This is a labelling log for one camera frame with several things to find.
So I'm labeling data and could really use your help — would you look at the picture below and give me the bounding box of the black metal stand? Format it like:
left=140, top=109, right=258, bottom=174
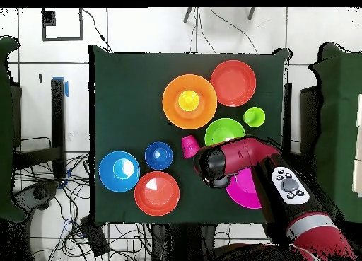
left=11, top=78, right=67, bottom=179

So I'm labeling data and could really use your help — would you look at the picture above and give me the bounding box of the white box stack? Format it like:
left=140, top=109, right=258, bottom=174
left=351, top=93, right=362, bottom=199

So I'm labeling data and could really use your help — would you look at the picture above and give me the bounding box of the light green cup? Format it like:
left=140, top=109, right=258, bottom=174
left=243, top=106, right=266, bottom=128

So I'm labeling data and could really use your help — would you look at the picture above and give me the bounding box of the green clothed side table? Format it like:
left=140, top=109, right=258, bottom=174
left=308, top=42, right=362, bottom=228
left=0, top=35, right=28, bottom=223

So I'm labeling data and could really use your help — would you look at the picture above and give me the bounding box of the large pink bowl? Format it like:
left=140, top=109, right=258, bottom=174
left=225, top=166, right=262, bottom=210

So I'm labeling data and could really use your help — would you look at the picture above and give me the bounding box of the tangle of floor cables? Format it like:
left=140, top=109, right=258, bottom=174
left=12, top=153, right=153, bottom=261

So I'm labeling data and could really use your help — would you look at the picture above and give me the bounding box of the blue tape strip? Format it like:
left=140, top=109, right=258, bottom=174
left=52, top=76, right=69, bottom=98

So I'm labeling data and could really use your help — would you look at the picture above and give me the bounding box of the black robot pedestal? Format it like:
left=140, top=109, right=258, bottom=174
left=151, top=224, right=217, bottom=261

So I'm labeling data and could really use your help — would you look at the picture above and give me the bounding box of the red-orange bowl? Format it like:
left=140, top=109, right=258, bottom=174
left=134, top=170, right=181, bottom=217
left=209, top=59, right=257, bottom=108

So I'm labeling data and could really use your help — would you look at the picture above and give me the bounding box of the black pedestal foot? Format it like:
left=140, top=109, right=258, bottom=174
left=12, top=180, right=60, bottom=214

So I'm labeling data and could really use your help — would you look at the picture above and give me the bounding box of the raspberry red cup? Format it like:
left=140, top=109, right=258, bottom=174
left=180, top=134, right=202, bottom=160

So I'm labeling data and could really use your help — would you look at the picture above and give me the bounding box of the black floor cable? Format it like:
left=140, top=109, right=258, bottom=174
left=209, top=7, right=259, bottom=54
left=81, top=7, right=114, bottom=53

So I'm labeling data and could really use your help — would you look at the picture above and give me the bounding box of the small dark blue bowl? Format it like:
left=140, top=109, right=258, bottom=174
left=144, top=141, right=174, bottom=171

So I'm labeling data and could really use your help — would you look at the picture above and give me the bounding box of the yellow cup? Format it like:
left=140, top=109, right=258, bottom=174
left=177, top=90, right=201, bottom=112

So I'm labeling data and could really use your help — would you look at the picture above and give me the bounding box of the large orange bowl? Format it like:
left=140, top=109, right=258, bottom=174
left=161, top=74, right=218, bottom=131

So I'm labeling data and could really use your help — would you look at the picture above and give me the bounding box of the green bowl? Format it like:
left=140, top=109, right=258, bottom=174
left=204, top=117, right=247, bottom=147

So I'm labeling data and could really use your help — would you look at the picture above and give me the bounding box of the dark green table cloth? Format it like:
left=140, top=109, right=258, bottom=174
left=87, top=45, right=292, bottom=226

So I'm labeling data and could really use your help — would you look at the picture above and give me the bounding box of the black square floor frame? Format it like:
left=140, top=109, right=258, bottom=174
left=41, top=7, right=85, bottom=42

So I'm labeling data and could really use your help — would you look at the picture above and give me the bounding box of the light blue bowl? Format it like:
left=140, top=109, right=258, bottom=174
left=98, top=150, right=141, bottom=193

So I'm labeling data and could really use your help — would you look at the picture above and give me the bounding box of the black power brick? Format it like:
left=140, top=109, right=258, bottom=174
left=78, top=215, right=111, bottom=257

